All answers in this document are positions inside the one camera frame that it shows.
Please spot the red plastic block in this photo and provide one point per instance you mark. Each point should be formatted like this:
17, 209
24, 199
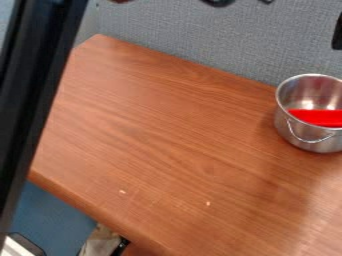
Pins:
326, 118

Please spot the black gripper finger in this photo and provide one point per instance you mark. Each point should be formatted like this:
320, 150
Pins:
336, 35

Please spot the metal pot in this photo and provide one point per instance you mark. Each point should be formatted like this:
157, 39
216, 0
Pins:
308, 92

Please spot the white object at corner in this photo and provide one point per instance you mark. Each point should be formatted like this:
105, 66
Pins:
13, 249

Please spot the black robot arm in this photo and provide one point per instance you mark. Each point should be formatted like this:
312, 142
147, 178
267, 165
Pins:
157, 145

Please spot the crumpled beige cloth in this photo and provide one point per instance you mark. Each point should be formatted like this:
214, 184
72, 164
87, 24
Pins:
100, 243

